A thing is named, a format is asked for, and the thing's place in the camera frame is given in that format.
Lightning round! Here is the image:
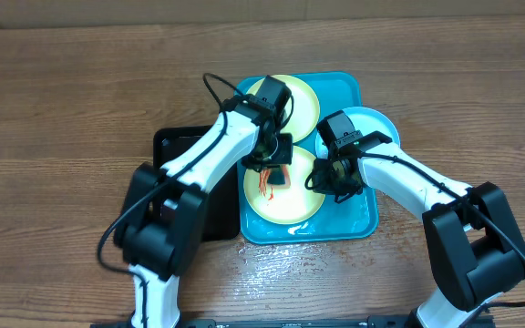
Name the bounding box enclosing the green and orange sponge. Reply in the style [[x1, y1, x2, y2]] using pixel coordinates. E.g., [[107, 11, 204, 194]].
[[262, 165, 291, 189]]

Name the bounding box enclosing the yellow-green plate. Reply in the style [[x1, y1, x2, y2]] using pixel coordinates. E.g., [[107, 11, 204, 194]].
[[245, 74, 322, 144], [242, 146, 325, 225]]

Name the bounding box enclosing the light blue plate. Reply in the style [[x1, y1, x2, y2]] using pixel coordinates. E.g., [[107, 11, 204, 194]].
[[320, 107, 401, 145]]

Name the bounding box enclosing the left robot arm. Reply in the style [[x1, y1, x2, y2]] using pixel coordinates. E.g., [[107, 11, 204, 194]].
[[105, 95, 293, 327]]

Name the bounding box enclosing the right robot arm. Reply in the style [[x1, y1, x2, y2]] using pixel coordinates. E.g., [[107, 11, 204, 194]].
[[306, 128, 525, 327]]

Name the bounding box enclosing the teal plastic tray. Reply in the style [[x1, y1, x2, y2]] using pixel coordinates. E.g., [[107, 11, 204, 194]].
[[238, 72, 378, 244]]

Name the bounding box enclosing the black plastic tray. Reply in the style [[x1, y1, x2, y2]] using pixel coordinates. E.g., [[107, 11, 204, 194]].
[[153, 126, 240, 242]]

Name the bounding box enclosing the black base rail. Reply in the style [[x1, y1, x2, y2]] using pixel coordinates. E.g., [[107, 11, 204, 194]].
[[89, 315, 496, 328]]

